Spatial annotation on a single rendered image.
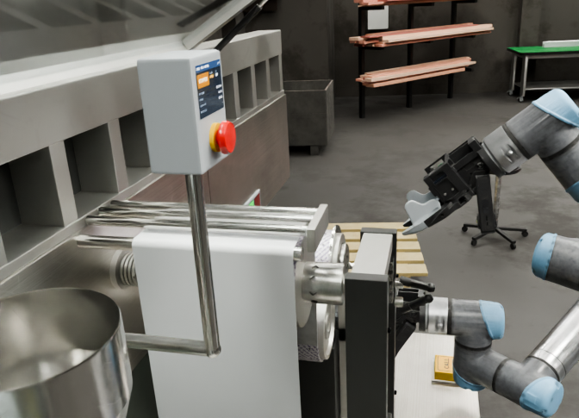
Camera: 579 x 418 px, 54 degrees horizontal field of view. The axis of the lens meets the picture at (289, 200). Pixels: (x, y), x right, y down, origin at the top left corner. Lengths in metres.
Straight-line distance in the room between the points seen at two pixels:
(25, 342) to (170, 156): 0.20
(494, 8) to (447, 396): 9.69
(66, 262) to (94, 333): 0.36
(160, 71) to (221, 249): 0.36
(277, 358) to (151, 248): 0.24
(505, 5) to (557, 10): 0.87
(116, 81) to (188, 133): 0.52
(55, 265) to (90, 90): 0.27
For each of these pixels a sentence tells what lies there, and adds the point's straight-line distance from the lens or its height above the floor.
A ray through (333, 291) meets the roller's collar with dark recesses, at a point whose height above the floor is 1.34.
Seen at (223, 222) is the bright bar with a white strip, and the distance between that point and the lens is 0.81.
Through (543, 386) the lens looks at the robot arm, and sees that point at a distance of 1.22.
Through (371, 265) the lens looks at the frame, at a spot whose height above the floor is 1.44.
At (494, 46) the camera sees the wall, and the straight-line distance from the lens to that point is 10.82.
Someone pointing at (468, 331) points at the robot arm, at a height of 1.10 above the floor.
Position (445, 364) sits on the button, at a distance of 1.44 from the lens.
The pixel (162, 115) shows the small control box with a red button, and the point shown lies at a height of 1.66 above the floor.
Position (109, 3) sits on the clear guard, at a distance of 0.77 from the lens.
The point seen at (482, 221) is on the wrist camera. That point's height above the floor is 1.35.
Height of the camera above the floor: 1.75
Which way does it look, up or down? 20 degrees down
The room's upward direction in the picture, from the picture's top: 3 degrees counter-clockwise
